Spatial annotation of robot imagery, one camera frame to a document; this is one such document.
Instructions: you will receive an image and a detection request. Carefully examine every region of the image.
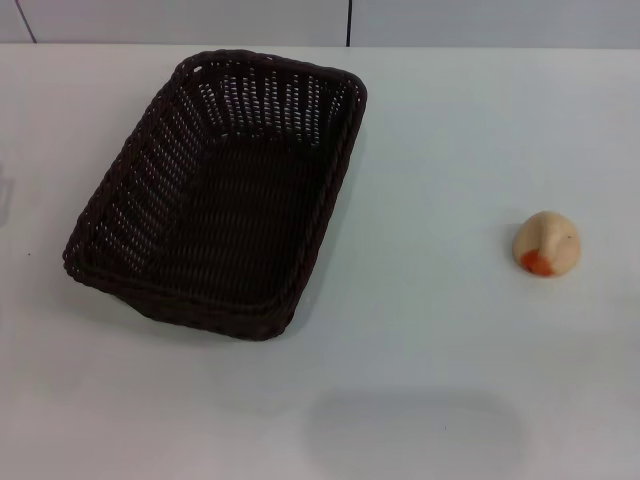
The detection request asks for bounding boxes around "beige bun with orange spot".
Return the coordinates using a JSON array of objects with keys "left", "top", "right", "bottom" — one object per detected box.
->
[{"left": 513, "top": 210, "right": 584, "bottom": 278}]

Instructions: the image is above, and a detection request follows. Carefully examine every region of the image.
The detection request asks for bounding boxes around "black woven plastic basket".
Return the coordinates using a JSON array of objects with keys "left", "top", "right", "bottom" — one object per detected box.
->
[{"left": 61, "top": 48, "right": 370, "bottom": 343}]

